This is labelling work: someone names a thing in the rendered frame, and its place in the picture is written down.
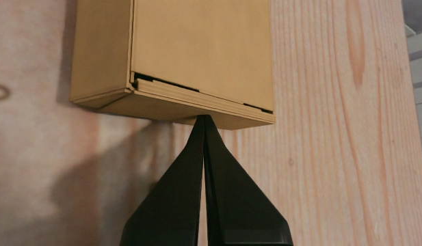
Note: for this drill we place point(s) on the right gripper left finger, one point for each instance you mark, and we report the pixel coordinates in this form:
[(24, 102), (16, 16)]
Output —
[(168, 215)]

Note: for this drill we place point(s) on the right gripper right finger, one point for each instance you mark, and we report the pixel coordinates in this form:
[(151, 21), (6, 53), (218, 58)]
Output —
[(238, 212)]

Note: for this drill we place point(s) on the brown cardboard box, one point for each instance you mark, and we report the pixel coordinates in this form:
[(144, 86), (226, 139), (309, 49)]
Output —
[(191, 58)]

